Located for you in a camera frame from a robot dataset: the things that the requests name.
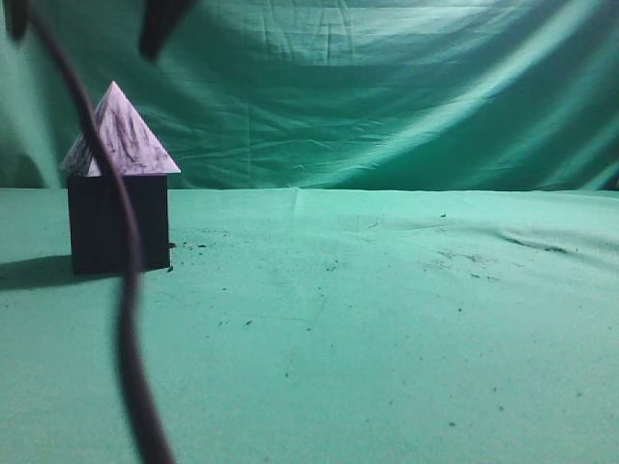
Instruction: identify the marbled lavender square pyramid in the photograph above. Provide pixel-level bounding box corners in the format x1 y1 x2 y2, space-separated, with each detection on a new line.
59 80 182 178

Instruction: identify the green backdrop cloth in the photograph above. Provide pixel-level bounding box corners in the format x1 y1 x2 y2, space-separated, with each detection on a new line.
0 0 619 192

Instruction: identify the black cable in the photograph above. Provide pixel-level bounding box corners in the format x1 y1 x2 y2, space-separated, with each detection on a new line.
27 0 177 464

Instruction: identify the dark purple cube block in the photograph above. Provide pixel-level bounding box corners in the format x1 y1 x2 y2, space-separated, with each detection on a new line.
67 175 170 275

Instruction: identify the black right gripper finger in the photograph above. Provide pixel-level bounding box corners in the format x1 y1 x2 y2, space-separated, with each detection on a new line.
138 0 192 62

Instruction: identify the green table cloth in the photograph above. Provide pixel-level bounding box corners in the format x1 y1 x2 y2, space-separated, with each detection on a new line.
0 186 619 464

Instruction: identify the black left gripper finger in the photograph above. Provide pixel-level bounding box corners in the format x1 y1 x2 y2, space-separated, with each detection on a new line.
5 0 29 40

